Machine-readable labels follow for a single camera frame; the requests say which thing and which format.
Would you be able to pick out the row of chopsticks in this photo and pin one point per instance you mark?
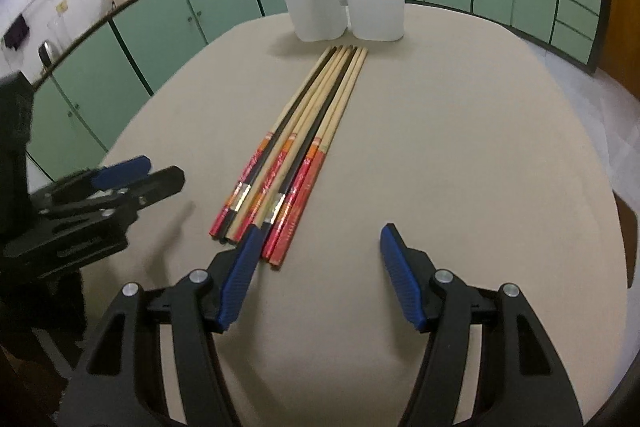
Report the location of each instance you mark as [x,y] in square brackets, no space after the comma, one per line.
[320,107]

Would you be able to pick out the dark hanging towel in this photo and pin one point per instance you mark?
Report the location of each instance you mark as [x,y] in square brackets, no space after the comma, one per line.
[16,33]

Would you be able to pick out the wooden door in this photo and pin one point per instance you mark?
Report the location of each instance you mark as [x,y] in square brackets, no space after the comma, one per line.
[622,17]

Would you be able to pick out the steel electric kettle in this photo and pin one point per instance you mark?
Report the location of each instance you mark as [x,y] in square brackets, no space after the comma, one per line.
[47,54]

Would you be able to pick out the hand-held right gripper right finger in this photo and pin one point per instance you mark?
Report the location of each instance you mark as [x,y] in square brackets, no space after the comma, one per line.
[402,279]

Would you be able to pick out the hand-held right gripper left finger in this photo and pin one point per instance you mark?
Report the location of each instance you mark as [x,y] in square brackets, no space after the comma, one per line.
[240,279]

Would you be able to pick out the yellowed wall socket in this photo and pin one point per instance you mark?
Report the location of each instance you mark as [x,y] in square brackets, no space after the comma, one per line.
[62,6]

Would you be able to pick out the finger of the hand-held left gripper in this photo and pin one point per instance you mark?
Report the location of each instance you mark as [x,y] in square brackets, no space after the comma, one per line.
[122,172]
[155,187]

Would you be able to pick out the green kitchen base cabinets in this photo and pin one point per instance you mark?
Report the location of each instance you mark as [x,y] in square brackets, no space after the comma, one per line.
[150,32]

